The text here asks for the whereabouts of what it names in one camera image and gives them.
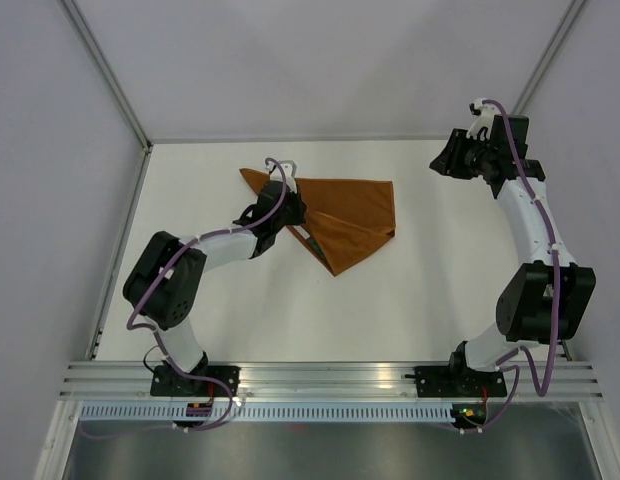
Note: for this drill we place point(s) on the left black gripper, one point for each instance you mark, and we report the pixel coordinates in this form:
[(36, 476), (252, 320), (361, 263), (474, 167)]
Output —
[(300, 209)]

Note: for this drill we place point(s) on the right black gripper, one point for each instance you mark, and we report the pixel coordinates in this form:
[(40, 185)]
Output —
[(449, 160)]

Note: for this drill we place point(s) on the brown satin napkin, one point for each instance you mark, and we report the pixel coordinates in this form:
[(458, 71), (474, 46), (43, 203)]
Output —
[(350, 219)]

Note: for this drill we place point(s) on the green handled knife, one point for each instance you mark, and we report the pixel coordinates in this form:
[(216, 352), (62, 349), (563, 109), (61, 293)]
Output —
[(314, 246)]

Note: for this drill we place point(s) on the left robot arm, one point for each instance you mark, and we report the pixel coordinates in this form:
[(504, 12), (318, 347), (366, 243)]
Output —
[(163, 284)]

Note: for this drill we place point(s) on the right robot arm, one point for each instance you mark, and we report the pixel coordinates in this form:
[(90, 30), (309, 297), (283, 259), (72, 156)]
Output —
[(545, 300)]

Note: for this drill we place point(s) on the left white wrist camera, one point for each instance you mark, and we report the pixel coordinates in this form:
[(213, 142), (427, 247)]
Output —
[(284, 172)]

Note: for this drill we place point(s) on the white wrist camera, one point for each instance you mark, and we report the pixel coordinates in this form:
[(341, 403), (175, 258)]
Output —
[(484, 112), (284, 172)]

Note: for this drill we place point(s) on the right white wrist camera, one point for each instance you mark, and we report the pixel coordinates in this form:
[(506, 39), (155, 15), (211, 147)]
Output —
[(484, 112)]

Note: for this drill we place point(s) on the right aluminium frame post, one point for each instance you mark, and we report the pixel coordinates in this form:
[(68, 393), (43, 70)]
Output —
[(524, 62)]

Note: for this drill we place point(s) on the aluminium frame post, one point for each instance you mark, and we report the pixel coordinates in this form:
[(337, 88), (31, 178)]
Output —
[(524, 62), (106, 73)]

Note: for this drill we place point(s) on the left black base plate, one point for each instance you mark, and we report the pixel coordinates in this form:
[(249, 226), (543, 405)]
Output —
[(166, 382)]

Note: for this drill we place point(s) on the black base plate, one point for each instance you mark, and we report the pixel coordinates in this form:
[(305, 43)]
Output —
[(166, 382), (442, 382)]

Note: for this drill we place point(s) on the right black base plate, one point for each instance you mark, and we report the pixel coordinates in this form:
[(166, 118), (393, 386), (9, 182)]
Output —
[(442, 382)]

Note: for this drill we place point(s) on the aluminium mounting rail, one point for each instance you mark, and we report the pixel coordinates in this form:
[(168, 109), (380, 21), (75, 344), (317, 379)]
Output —
[(572, 381)]

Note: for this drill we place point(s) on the left aluminium frame post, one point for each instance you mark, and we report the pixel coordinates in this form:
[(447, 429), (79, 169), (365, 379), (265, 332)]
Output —
[(106, 73)]

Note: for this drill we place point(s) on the white slotted cable duct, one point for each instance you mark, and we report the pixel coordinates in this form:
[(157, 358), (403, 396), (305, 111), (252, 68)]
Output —
[(276, 412)]

